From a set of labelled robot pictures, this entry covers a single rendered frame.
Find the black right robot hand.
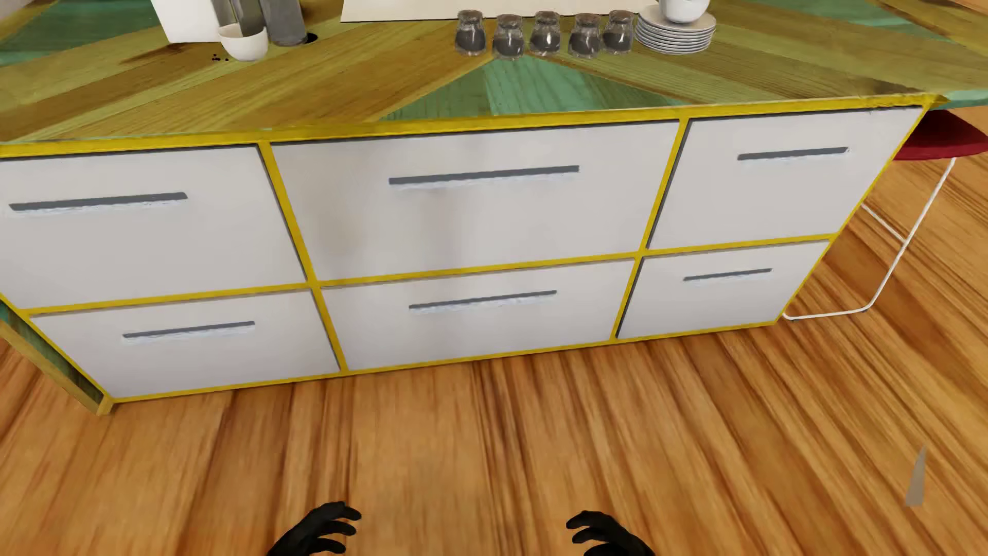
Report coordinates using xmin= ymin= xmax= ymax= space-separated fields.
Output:
xmin=566 ymin=510 xmax=656 ymax=556

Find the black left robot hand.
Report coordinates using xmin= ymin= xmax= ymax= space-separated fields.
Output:
xmin=268 ymin=502 xmax=363 ymax=556

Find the small white drawer front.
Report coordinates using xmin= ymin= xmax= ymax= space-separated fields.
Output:
xmin=321 ymin=259 xmax=636 ymax=373
xmin=618 ymin=240 xmax=831 ymax=341
xmin=29 ymin=290 xmax=341 ymax=401

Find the large white drawer front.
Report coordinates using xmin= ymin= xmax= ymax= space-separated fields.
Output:
xmin=0 ymin=144 xmax=307 ymax=310
xmin=270 ymin=122 xmax=681 ymax=282
xmin=650 ymin=107 xmax=925 ymax=251

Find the yellow-framed kitchen island counter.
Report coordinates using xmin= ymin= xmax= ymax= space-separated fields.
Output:
xmin=0 ymin=0 xmax=988 ymax=416

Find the white bowl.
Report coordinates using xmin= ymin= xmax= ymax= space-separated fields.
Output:
xmin=218 ymin=24 xmax=270 ymax=62

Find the glass jar with dark contents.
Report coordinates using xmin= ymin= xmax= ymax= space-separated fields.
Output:
xmin=530 ymin=11 xmax=563 ymax=57
xmin=604 ymin=10 xmax=636 ymax=55
xmin=569 ymin=13 xmax=602 ymax=60
xmin=492 ymin=14 xmax=526 ymax=60
xmin=455 ymin=9 xmax=487 ymax=57

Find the stack of white plates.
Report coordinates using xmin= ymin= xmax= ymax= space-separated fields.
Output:
xmin=635 ymin=7 xmax=717 ymax=56

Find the white coffee machine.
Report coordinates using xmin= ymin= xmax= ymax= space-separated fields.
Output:
xmin=151 ymin=0 xmax=310 ymax=47

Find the white cup on plates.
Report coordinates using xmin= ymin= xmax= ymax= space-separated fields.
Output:
xmin=658 ymin=0 xmax=711 ymax=25

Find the red stool with white frame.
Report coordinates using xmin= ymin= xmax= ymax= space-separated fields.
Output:
xmin=783 ymin=110 xmax=988 ymax=321

